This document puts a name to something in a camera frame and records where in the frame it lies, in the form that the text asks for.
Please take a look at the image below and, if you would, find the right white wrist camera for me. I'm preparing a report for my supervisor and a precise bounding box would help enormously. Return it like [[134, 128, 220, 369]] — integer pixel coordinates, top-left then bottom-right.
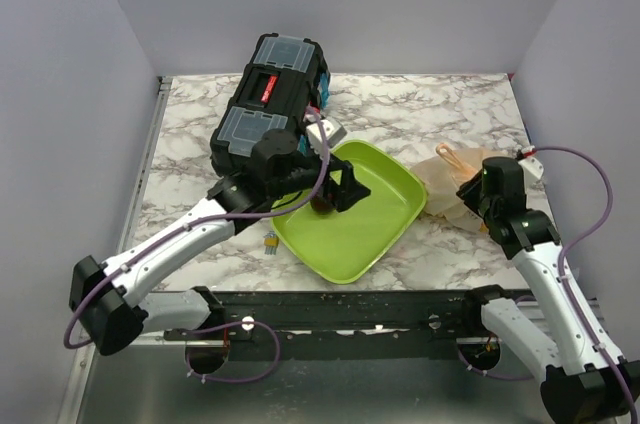
[[516, 146, 544, 188]]

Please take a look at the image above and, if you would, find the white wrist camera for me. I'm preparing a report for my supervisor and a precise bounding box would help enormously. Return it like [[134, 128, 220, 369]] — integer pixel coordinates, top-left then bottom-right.
[[305, 118, 347, 155], [516, 146, 544, 188]]

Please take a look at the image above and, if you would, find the aluminium extrusion rail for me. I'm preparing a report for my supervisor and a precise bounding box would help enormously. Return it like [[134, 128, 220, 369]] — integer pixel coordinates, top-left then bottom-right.
[[79, 293, 611, 345]]

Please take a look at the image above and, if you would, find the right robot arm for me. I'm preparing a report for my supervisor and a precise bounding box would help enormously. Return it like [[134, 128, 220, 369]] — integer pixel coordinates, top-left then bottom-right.
[[457, 155, 639, 423]]

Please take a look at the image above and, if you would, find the purple cable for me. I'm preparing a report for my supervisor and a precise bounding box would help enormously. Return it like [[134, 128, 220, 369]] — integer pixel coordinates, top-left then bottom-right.
[[63, 106, 334, 385], [457, 145, 640, 424]]

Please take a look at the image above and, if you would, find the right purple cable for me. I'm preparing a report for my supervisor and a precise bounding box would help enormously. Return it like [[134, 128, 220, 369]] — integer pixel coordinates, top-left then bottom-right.
[[457, 145, 640, 424]]

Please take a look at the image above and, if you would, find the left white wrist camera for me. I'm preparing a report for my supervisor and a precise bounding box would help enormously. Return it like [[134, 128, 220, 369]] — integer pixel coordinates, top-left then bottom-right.
[[305, 118, 347, 155]]

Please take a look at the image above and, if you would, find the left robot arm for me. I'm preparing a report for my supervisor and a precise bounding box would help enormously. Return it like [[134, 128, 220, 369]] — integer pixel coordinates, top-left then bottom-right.
[[69, 130, 371, 356]]

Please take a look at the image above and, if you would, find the black plastic toolbox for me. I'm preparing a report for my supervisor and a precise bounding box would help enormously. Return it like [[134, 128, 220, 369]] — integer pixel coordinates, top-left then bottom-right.
[[209, 33, 331, 177]]

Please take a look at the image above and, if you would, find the green plastic tray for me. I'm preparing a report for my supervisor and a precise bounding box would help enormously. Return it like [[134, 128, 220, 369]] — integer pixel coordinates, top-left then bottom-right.
[[271, 140, 427, 284]]

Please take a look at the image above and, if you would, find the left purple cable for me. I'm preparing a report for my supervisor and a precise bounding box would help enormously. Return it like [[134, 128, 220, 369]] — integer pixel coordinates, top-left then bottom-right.
[[63, 106, 334, 385]]

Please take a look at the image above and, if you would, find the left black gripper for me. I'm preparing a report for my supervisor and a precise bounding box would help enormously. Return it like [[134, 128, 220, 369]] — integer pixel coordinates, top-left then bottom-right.
[[268, 143, 370, 211]]

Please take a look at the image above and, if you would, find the dark red fake apple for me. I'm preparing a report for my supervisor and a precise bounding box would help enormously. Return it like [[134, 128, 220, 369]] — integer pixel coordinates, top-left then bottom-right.
[[311, 198, 334, 215]]

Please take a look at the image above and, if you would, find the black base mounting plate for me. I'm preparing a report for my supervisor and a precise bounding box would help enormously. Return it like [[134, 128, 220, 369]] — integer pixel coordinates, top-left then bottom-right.
[[162, 286, 501, 362]]

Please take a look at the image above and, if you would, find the translucent orange plastic bag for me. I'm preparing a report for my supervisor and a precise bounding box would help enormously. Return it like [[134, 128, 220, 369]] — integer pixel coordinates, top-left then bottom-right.
[[411, 143, 502, 233]]

